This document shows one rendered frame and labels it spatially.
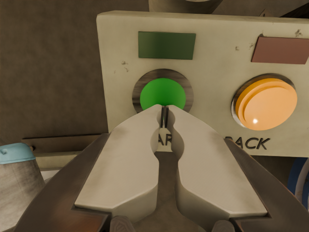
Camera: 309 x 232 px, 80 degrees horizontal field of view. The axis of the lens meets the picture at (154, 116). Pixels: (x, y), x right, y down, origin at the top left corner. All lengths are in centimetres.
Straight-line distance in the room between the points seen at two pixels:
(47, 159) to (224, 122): 69
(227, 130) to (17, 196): 48
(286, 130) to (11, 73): 89
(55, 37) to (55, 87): 19
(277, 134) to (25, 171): 51
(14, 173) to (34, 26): 55
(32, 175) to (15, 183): 4
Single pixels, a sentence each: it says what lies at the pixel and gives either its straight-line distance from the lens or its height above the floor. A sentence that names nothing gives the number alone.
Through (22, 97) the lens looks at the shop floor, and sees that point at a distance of 91.
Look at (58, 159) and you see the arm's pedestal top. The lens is 77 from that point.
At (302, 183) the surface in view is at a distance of 47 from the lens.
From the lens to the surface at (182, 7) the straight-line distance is 27.
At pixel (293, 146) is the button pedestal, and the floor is 59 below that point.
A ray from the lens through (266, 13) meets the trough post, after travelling 86.
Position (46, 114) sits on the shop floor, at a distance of 88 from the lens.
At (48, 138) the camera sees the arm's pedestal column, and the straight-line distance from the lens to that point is 88.
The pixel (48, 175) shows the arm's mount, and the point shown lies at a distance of 78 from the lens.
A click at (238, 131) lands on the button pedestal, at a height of 59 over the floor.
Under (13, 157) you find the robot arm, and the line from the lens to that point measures 53.
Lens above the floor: 74
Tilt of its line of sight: 79 degrees down
